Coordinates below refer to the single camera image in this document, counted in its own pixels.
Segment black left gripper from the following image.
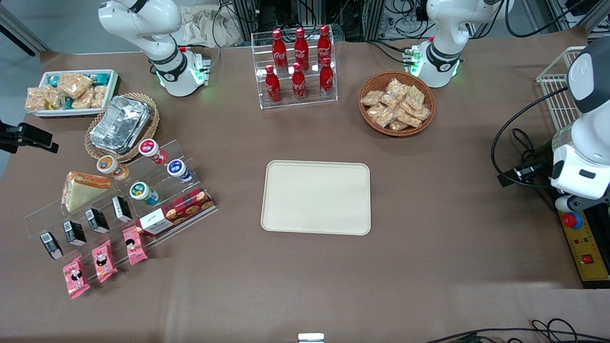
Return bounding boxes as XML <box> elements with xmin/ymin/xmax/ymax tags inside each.
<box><xmin>498</xmin><ymin>141</ymin><xmax>557</xmax><ymax>187</ymax></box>

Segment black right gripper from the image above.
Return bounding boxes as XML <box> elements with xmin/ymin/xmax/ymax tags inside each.
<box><xmin>0</xmin><ymin>121</ymin><xmax>59</xmax><ymax>154</ymax></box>

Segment triangle sandwich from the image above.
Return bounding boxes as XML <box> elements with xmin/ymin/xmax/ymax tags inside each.
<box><xmin>61</xmin><ymin>171</ymin><xmax>112</xmax><ymax>213</ymax></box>

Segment beige rectangular tray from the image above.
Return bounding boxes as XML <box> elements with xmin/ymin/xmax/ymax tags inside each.
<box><xmin>261</xmin><ymin>160</ymin><xmax>371</xmax><ymax>236</ymax></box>

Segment orange lid yogurt cup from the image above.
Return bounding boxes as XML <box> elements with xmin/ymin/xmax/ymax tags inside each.
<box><xmin>97</xmin><ymin>155</ymin><xmax>129</xmax><ymax>181</ymax></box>

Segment clear acrylic stepped stand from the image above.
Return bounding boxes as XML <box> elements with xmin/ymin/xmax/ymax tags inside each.
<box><xmin>24</xmin><ymin>139</ymin><xmax>219</xmax><ymax>268</ymax></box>

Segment stacked aluminium foil containers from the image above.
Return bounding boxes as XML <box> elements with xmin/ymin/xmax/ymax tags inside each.
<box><xmin>90</xmin><ymin>95</ymin><xmax>152</xmax><ymax>154</ymax></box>

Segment white rectangular snack bin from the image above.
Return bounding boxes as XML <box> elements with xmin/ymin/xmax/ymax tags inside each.
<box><xmin>33</xmin><ymin>70</ymin><xmax>119</xmax><ymax>117</ymax></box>

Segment small black drink carton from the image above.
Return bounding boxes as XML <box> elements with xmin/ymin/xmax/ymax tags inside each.
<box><xmin>112</xmin><ymin>196</ymin><xmax>133</xmax><ymax>223</ymax></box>
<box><xmin>40</xmin><ymin>232</ymin><xmax>63</xmax><ymax>260</ymax></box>
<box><xmin>63</xmin><ymin>221</ymin><xmax>87</xmax><ymax>247</ymax></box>
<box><xmin>85</xmin><ymin>208</ymin><xmax>110</xmax><ymax>234</ymax></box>

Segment yellow control box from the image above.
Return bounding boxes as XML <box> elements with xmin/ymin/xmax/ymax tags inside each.
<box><xmin>558</xmin><ymin>210</ymin><xmax>610</xmax><ymax>282</ymax></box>

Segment red lid yogurt cup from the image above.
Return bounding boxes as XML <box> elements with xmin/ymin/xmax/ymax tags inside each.
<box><xmin>139</xmin><ymin>139</ymin><xmax>167</xmax><ymax>165</ymax></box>

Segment green lid yogurt cup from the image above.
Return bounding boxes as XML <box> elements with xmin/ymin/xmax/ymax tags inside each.
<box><xmin>130</xmin><ymin>182</ymin><xmax>159</xmax><ymax>205</ymax></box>

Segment dark metal stand leg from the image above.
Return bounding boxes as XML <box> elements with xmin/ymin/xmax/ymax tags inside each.
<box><xmin>0</xmin><ymin>5</ymin><xmax>51</xmax><ymax>57</ymax></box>

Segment light oval wicker basket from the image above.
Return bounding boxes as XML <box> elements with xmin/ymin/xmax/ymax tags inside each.
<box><xmin>85</xmin><ymin>93</ymin><xmax>160</xmax><ymax>163</ymax></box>

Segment brown paper table cover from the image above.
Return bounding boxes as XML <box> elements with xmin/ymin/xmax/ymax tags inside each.
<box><xmin>0</xmin><ymin>26</ymin><xmax>610</xmax><ymax>343</ymax></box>

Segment pink snack packet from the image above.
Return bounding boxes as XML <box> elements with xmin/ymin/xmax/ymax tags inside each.
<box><xmin>62</xmin><ymin>256</ymin><xmax>91</xmax><ymax>300</ymax></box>
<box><xmin>122</xmin><ymin>226</ymin><xmax>148</xmax><ymax>266</ymax></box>
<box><xmin>91</xmin><ymin>240</ymin><xmax>118</xmax><ymax>283</ymax></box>

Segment blue lid yogurt cup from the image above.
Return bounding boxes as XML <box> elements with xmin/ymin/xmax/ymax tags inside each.
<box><xmin>167</xmin><ymin>160</ymin><xmax>193</xmax><ymax>184</ymax></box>

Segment red cookie box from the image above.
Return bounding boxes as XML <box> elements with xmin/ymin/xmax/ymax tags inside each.
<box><xmin>136</xmin><ymin>187</ymin><xmax>216</xmax><ymax>237</ymax></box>

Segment round dark wicker basket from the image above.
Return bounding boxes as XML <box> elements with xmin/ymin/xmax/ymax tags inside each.
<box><xmin>358</xmin><ymin>71</ymin><xmax>436</xmax><ymax>137</ymax></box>

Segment crumpled beige cloth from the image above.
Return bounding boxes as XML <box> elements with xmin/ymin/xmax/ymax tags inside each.
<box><xmin>181</xmin><ymin>7</ymin><xmax>248</xmax><ymax>48</ymax></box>

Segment red cola bottle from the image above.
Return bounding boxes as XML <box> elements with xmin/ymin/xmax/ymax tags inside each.
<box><xmin>272</xmin><ymin>29</ymin><xmax>288</xmax><ymax>72</ymax></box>
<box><xmin>294</xmin><ymin>27</ymin><xmax>309</xmax><ymax>71</ymax></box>
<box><xmin>317</xmin><ymin>25</ymin><xmax>332</xmax><ymax>67</ymax></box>
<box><xmin>265</xmin><ymin>65</ymin><xmax>282</xmax><ymax>104</ymax></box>
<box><xmin>319</xmin><ymin>57</ymin><xmax>335</xmax><ymax>98</ymax></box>
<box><xmin>291</xmin><ymin>62</ymin><xmax>307</xmax><ymax>101</ymax></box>

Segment clear acrylic bottle rack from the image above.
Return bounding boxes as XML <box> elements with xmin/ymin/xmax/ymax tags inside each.
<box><xmin>251</xmin><ymin>26</ymin><xmax>338</xmax><ymax>110</ymax></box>

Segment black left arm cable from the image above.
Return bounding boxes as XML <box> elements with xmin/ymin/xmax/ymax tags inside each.
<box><xmin>491</xmin><ymin>86</ymin><xmax>570</xmax><ymax>189</ymax></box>

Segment looped black cable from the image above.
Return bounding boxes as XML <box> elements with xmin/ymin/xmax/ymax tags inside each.
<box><xmin>512</xmin><ymin>128</ymin><xmax>538</xmax><ymax>163</ymax></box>

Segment white wire basket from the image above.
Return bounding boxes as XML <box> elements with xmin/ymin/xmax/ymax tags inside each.
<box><xmin>536</xmin><ymin>46</ymin><xmax>588</xmax><ymax>133</ymax></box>

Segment black cables at table edge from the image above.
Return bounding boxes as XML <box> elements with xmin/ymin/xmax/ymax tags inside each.
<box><xmin>424</xmin><ymin>318</ymin><xmax>610</xmax><ymax>343</ymax></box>

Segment black arm base cable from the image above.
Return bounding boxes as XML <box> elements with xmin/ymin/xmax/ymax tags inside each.
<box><xmin>367</xmin><ymin>40</ymin><xmax>416</xmax><ymax>65</ymax></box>

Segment aluminium frame rack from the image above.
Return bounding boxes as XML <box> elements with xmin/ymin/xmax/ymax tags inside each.
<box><xmin>229</xmin><ymin>0</ymin><xmax>387</xmax><ymax>41</ymax></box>

